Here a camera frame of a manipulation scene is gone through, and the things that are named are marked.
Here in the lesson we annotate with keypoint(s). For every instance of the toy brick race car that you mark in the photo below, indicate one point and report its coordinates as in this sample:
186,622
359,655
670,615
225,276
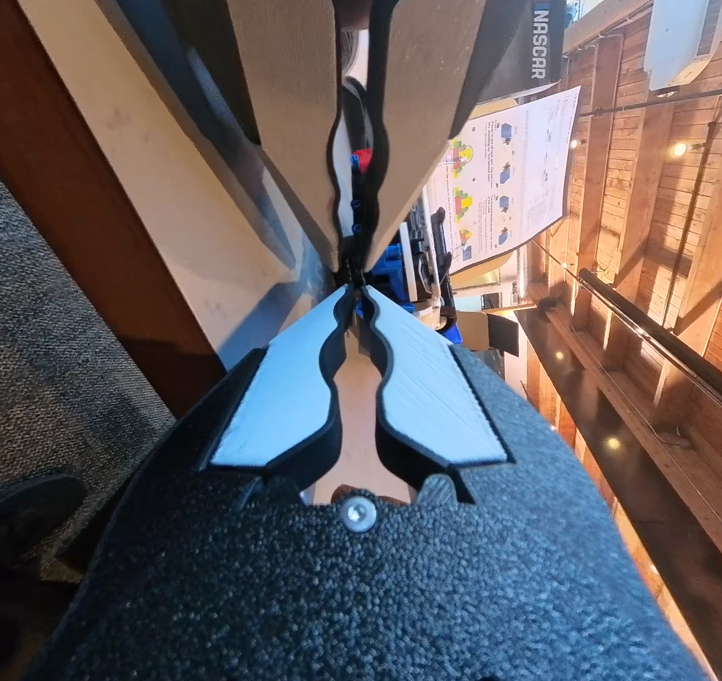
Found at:
395,264

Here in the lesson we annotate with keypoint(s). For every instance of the person's right hand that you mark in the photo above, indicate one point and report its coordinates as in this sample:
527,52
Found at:
361,494

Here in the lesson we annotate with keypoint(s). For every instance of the grey desk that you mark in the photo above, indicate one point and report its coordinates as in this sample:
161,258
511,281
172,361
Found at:
169,156

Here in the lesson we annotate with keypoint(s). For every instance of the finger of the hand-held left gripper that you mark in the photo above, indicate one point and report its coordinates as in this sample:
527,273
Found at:
282,72
428,72

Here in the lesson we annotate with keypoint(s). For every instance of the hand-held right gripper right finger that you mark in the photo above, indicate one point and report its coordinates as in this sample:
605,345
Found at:
440,410

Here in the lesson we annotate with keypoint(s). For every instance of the white ceiling unit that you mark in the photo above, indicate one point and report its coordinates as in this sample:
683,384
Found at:
682,27

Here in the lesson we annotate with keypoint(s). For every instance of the wooden beam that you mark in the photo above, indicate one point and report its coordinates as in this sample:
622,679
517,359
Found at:
84,185

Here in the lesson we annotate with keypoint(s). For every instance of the instruction sign board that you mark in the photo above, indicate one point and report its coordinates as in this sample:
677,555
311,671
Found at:
519,185

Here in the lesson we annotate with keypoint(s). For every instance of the black ceiling pipe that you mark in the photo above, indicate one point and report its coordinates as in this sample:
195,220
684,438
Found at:
648,326

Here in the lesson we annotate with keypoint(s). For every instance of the black toy car box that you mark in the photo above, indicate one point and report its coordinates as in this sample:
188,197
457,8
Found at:
524,16

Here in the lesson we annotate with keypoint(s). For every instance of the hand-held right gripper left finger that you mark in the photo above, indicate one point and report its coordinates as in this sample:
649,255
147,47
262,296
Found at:
276,410

